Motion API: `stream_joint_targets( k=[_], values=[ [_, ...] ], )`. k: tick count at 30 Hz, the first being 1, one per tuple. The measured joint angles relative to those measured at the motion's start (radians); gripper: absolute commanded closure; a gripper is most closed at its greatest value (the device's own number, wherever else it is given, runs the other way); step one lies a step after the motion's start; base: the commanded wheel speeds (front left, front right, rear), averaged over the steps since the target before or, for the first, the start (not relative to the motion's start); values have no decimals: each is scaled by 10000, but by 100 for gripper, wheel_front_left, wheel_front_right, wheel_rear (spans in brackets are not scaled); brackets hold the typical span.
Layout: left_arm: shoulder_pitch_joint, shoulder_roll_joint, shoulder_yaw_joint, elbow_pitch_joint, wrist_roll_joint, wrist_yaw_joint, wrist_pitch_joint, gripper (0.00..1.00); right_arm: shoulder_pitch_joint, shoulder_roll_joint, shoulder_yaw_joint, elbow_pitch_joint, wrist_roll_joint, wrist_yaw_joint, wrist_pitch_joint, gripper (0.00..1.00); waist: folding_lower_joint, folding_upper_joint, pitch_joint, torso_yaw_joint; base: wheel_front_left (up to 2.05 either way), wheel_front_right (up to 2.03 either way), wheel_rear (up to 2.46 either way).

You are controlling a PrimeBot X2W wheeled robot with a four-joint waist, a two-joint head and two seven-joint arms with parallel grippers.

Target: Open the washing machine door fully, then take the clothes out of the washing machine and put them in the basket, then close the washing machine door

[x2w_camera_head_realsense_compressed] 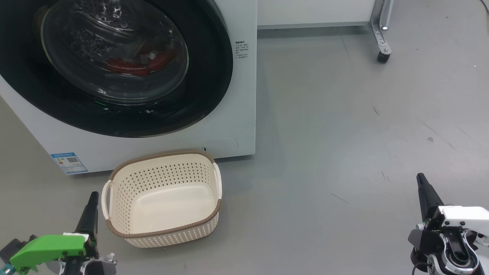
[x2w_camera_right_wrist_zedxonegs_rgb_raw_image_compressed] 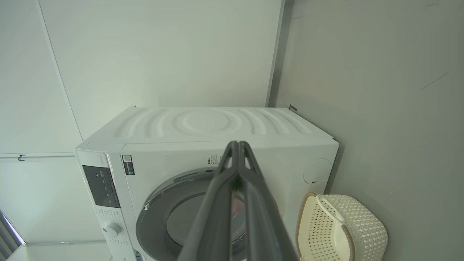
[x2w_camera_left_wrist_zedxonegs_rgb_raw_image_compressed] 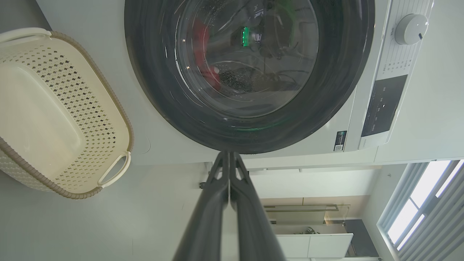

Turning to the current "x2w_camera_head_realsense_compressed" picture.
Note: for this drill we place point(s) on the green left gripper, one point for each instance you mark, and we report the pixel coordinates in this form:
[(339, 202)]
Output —
[(46, 246)]

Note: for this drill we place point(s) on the cream perforated basket brown rim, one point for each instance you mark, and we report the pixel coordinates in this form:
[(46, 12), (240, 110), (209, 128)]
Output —
[(172, 202)]

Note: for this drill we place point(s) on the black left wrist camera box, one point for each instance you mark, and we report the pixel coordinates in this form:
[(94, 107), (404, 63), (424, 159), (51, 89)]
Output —
[(13, 248)]

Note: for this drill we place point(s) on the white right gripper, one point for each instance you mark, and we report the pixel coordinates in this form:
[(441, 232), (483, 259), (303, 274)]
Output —
[(462, 217)]

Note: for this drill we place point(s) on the blue energy label sticker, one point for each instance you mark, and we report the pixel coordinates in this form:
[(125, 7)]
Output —
[(68, 163)]

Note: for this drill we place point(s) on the metal cart leg with caster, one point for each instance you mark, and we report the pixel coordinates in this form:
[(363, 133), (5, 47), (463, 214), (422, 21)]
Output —
[(379, 30)]

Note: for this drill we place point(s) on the red and white garment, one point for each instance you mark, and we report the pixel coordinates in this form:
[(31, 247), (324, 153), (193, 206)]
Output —
[(130, 67)]

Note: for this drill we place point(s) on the white panel board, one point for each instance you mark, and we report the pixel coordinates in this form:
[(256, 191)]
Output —
[(313, 11)]

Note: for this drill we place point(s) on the white front-load washing machine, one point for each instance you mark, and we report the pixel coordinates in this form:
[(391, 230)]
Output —
[(237, 114)]

